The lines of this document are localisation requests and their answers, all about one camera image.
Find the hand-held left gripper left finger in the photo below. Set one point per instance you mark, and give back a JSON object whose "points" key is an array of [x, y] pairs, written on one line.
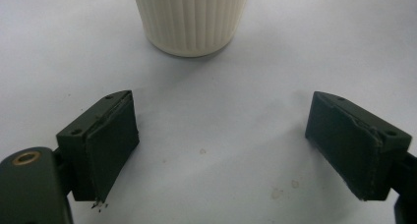
{"points": [[108, 145]]}

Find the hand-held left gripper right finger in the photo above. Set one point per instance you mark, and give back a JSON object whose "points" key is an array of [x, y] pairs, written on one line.
{"points": [[350, 145]]}

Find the cream pump bottle orange label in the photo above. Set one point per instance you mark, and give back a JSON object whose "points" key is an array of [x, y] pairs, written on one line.
{"points": [[191, 17]]}

